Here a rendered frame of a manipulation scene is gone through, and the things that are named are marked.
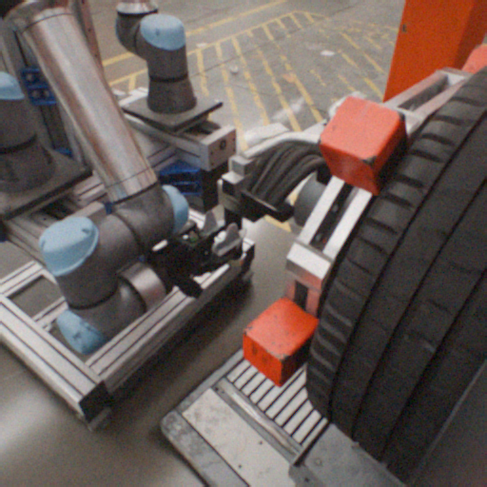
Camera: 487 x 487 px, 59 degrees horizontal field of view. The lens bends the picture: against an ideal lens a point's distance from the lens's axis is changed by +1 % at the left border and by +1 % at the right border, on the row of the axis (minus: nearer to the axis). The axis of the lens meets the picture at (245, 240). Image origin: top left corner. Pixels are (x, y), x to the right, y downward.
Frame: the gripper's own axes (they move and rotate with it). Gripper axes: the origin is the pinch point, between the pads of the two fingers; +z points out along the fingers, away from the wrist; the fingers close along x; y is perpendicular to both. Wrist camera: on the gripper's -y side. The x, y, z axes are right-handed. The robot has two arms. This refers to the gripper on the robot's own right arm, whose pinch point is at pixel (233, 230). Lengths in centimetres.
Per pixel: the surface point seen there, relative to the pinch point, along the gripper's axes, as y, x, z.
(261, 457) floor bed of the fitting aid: -75, -14, -5
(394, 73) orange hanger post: 12, 1, 65
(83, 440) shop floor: -83, 34, -35
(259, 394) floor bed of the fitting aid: -77, -1, 10
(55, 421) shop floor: -83, 46, -37
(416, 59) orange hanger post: 17, -4, 64
